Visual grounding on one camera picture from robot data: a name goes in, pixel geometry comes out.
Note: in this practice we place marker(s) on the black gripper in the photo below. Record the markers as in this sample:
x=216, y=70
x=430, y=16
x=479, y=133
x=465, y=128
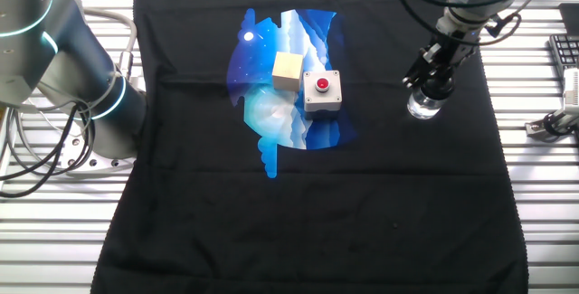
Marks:
x=452, y=52

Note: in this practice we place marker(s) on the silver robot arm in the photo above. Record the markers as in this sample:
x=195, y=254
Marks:
x=27, y=36

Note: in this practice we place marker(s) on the clear glass jar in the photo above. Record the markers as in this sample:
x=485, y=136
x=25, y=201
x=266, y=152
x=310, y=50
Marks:
x=423, y=108

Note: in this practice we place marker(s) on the grey box with red button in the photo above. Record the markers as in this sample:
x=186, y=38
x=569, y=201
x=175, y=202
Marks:
x=321, y=95

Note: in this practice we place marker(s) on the black keyboard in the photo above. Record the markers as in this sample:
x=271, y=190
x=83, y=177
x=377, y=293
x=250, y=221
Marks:
x=565, y=52

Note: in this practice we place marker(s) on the wooden cube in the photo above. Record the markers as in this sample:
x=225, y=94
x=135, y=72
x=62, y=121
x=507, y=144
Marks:
x=287, y=70

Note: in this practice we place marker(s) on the black cloth with blue print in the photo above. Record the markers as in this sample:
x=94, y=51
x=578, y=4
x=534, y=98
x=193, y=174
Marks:
x=316, y=217

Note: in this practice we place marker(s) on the aluminium camera bracket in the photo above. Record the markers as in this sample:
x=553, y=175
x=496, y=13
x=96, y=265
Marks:
x=536, y=129

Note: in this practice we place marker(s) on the small silver exterior camera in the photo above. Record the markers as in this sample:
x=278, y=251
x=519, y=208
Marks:
x=572, y=88

